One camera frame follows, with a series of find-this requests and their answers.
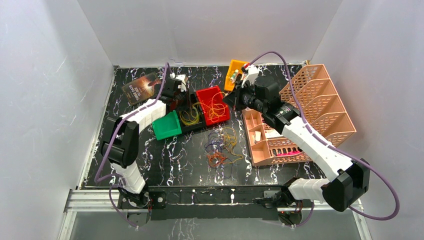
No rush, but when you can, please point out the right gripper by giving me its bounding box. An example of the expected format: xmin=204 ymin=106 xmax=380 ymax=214
xmin=222 ymin=80 xmax=267 ymax=114

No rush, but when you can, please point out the purple wire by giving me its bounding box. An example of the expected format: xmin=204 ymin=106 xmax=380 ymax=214
xmin=203 ymin=129 xmax=233 ymax=180

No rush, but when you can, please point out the orange wire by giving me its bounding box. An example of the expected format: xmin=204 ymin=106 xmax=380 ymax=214
xmin=205 ymin=151 xmax=229 ymax=168
xmin=200 ymin=91 xmax=231 ymax=122

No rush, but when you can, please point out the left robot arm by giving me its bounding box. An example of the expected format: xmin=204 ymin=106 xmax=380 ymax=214
xmin=99 ymin=74 xmax=188 ymax=208

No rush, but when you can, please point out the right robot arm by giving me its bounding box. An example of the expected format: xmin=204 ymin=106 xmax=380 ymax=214
xmin=223 ymin=76 xmax=370 ymax=212

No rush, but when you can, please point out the red plastic bin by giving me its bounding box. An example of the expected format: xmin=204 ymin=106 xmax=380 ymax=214
xmin=195 ymin=85 xmax=231 ymax=126

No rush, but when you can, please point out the dark book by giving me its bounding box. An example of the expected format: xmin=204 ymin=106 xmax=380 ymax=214
xmin=121 ymin=72 xmax=162 ymax=106

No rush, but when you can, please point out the black plastic bin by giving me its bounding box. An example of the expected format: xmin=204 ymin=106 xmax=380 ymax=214
xmin=176 ymin=92 xmax=206 ymax=134

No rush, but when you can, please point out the green plastic bin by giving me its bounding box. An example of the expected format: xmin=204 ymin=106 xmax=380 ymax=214
xmin=152 ymin=110 xmax=182 ymax=141

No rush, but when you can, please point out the orange-yellow plastic bin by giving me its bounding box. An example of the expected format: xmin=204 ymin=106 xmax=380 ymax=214
xmin=224 ymin=59 xmax=248 ymax=92

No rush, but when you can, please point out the white eraser in organizer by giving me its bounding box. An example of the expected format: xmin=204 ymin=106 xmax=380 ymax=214
xmin=253 ymin=131 xmax=262 ymax=144

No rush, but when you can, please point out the pink item in organizer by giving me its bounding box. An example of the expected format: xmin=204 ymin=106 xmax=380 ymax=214
xmin=275 ymin=151 xmax=302 ymax=157

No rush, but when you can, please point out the pink desk organizer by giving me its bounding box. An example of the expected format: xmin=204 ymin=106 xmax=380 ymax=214
xmin=242 ymin=64 xmax=356 ymax=167

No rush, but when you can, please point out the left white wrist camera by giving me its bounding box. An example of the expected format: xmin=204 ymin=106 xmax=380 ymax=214
xmin=169 ymin=73 xmax=188 ymax=92

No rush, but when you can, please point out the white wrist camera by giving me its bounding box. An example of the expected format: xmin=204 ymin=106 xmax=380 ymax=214
xmin=241 ymin=65 xmax=259 ymax=88
xmin=169 ymin=73 xmax=188 ymax=92

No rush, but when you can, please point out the orange wire in red bin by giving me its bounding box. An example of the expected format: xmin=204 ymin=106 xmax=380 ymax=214
xmin=200 ymin=91 xmax=231 ymax=122

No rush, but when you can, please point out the yellow-green wire coil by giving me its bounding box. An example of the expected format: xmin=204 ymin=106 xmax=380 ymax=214
xmin=178 ymin=102 xmax=201 ymax=127

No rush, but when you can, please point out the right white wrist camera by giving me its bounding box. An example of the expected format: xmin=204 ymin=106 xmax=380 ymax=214
xmin=241 ymin=65 xmax=259 ymax=88

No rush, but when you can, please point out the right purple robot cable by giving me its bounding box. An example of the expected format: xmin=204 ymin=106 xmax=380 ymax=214
xmin=248 ymin=51 xmax=401 ymax=229

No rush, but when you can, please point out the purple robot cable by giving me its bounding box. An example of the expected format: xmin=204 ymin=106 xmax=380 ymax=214
xmin=94 ymin=62 xmax=173 ymax=229
xmin=248 ymin=51 xmax=401 ymax=229

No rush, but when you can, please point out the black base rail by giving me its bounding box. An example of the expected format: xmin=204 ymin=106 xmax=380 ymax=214
xmin=64 ymin=185 xmax=335 ymax=229

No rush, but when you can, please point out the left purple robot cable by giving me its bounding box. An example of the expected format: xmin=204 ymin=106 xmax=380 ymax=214
xmin=94 ymin=62 xmax=173 ymax=229

